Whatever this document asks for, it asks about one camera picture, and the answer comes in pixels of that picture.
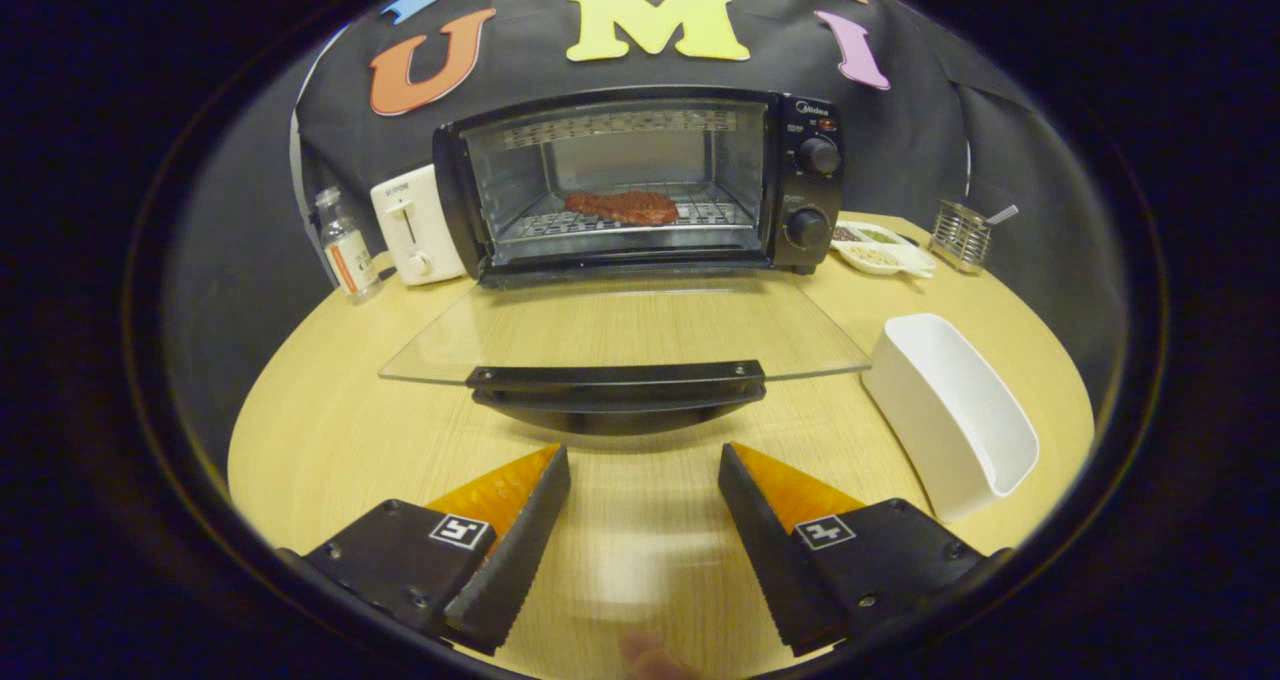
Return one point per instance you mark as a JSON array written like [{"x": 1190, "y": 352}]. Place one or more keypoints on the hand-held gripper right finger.
[{"x": 765, "y": 560}]

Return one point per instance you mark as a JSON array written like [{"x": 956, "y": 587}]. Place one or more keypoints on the black toaster oven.
[{"x": 815, "y": 185}]

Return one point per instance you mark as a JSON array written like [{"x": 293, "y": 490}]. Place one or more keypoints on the small clear bottle orange label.
[{"x": 350, "y": 255}]

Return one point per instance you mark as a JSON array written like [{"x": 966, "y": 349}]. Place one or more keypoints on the white divided plate of beans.
[{"x": 885, "y": 257}]

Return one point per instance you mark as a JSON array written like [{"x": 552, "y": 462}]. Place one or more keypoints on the brown meat piece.
[{"x": 622, "y": 207}]

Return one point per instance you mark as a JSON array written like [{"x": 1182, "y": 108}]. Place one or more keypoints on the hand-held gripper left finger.
[{"x": 515, "y": 560}]

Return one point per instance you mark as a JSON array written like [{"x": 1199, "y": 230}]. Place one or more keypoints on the white pop-up toaster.
[{"x": 420, "y": 225}]

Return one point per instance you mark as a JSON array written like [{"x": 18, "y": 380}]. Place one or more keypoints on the white rectangular food tray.
[{"x": 955, "y": 410}]

